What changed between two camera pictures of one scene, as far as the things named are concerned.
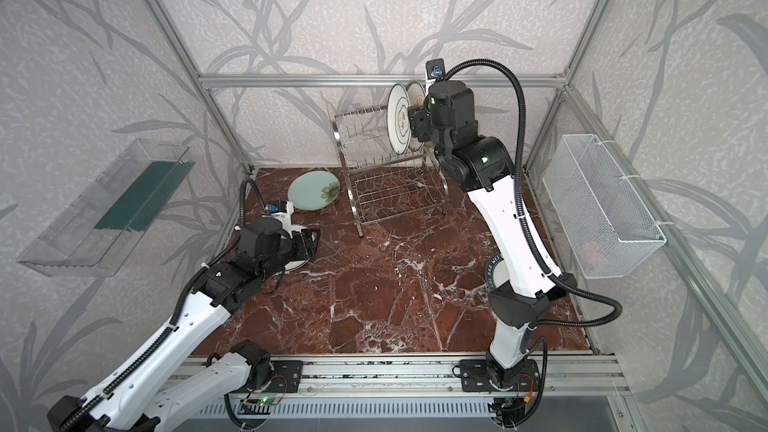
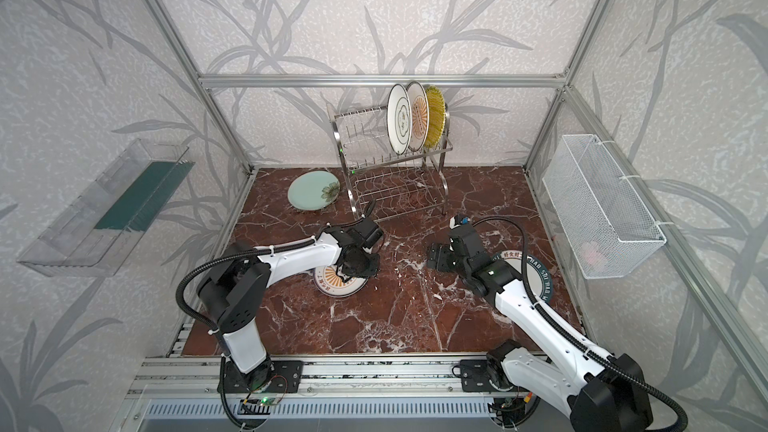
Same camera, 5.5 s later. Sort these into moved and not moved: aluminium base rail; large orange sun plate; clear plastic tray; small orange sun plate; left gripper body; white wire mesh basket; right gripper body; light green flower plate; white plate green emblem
Moved: right gripper body; left gripper body; small orange sun plate
Not moved: light green flower plate; white wire mesh basket; clear plastic tray; large orange sun plate; aluminium base rail; white plate green emblem
